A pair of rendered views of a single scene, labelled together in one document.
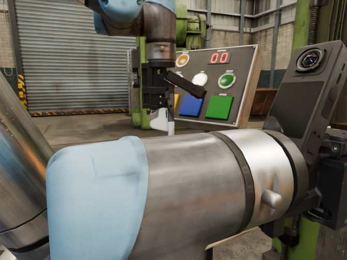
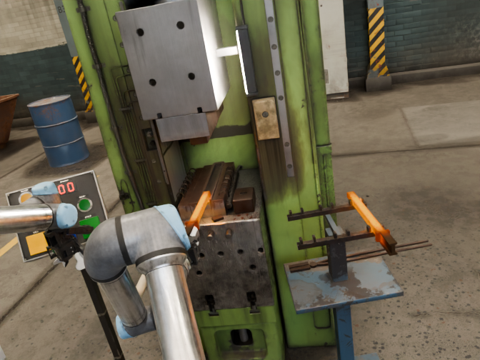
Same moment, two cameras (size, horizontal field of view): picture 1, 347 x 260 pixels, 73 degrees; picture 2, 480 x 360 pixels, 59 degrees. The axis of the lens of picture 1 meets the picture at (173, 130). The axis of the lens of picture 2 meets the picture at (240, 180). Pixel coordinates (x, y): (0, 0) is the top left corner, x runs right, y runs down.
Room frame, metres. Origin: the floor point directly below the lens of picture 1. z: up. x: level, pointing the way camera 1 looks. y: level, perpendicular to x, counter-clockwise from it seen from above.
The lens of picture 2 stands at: (-0.69, 0.68, 1.74)
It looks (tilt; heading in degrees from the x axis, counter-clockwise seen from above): 23 degrees down; 308
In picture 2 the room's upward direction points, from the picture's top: 10 degrees counter-clockwise
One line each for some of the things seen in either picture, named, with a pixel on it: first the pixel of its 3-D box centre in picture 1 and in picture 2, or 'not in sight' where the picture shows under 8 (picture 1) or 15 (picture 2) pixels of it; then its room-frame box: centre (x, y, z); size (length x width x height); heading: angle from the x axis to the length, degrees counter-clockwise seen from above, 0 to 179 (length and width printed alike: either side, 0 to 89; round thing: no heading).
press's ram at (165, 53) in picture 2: not in sight; (190, 53); (0.49, -0.68, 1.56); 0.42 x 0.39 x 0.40; 118
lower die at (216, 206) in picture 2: not in sight; (209, 187); (0.53, -0.66, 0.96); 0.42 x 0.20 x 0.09; 118
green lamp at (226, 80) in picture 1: (226, 80); (84, 204); (0.76, -0.17, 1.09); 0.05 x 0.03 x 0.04; 28
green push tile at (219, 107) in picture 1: (219, 108); (91, 227); (0.72, -0.14, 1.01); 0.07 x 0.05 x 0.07; 53
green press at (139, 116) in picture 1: (175, 65); not in sight; (5.76, -0.04, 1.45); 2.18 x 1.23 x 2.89; 111
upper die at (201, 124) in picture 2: not in sight; (193, 113); (0.53, -0.66, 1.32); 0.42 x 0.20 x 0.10; 118
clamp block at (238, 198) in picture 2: not in sight; (244, 200); (0.30, -0.61, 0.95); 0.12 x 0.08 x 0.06; 118
